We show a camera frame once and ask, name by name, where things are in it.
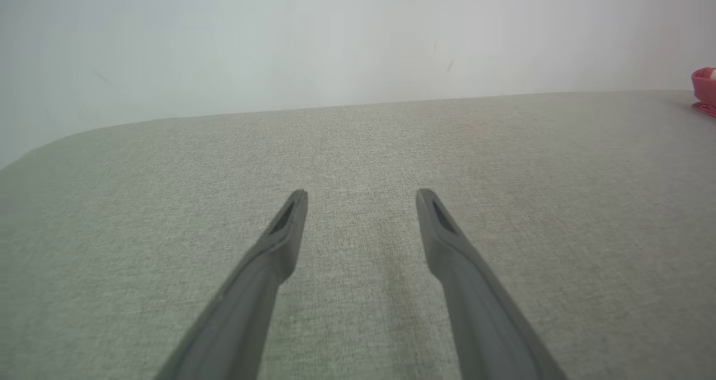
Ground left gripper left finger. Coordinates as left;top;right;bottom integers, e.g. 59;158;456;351
154;189;309;380

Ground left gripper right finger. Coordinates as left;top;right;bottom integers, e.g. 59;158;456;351
416;188;568;380

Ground red Bulls jersey white sleeves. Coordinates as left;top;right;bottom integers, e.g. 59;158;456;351
691;67;716;118

